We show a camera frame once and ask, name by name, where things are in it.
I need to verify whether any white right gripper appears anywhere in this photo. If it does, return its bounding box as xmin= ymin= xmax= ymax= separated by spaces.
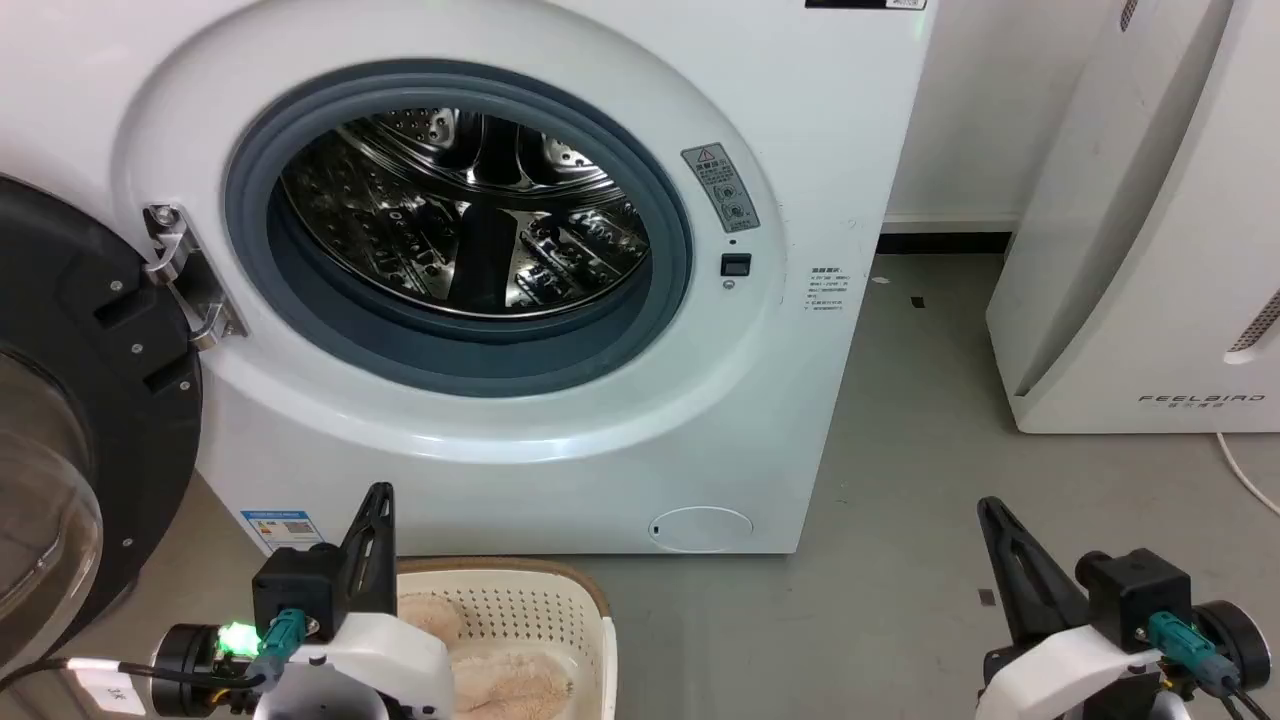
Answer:
xmin=977 ymin=496 xmax=1193 ymax=720

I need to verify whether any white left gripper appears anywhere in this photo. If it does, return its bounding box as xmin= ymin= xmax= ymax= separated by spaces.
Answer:
xmin=255 ymin=482 xmax=457 ymax=720

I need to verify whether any stainless steel washing machine drum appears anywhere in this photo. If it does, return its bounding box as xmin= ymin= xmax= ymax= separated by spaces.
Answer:
xmin=280 ymin=108 xmax=652 ymax=321

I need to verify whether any black washing machine door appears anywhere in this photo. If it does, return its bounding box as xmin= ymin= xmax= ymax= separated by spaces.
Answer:
xmin=0 ymin=175 xmax=204 ymax=671

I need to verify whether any blue energy label sticker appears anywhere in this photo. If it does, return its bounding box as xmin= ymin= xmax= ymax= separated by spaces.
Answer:
xmin=240 ymin=510 xmax=326 ymax=556

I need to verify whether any cream plastic laundry basket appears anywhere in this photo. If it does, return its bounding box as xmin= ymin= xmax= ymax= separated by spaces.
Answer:
xmin=395 ymin=557 xmax=618 ymax=720

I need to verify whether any beige fluffy towel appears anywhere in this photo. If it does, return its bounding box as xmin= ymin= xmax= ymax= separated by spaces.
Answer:
xmin=398 ymin=592 xmax=577 ymax=720

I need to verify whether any grey rubber door gasket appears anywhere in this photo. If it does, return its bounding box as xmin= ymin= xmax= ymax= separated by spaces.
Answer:
xmin=224 ymin=60 xmax=694 ymax=399

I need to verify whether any metal door hinge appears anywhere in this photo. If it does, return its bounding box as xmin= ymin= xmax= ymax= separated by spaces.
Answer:
xmin=143 ymin=203 xmax=249 ymax=351

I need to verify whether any round drain filter cover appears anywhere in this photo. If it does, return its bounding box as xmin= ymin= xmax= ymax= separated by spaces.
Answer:
xmin=648 ymin=505 xmax=754 ymax=553

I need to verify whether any white air purifier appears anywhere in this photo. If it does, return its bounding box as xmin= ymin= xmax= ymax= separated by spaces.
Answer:
xmin=986 ymin=0 xmax=1280 ymax=435

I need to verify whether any small printed text sticker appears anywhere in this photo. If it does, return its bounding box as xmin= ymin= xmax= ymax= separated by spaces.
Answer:
xmin=807 ymin=264 xmax=852 ymax=316

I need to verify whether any white front-load washing machine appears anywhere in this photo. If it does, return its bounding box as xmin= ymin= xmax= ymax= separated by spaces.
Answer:
xmin=0 ymin=0 xmax=941 ymax=557

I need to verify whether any teal left cable connector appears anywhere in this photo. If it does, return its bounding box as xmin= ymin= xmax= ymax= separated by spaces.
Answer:
xmin=246 ymin=608 xmax=309 ymax=685

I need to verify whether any teal cable connector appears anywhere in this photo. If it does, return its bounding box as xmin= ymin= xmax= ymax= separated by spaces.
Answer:
xmin=1146 ymin=612 xmax=1243 ymax=698
xmin=246 ymin=608 xmax=309 ymax=685

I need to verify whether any teal right cable connector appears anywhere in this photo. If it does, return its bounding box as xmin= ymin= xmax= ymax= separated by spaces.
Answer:
xmin=1146 ymin=612 xmax=1243 ymax=698

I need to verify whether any white power cable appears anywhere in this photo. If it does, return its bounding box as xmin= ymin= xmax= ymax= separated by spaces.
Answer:
xmin=1215 ymin=432 xmax=1280 ymax=518

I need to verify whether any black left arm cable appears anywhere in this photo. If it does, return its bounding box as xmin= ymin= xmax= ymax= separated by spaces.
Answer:
xmin=0 ymin=656 xmax=266 ymax=693

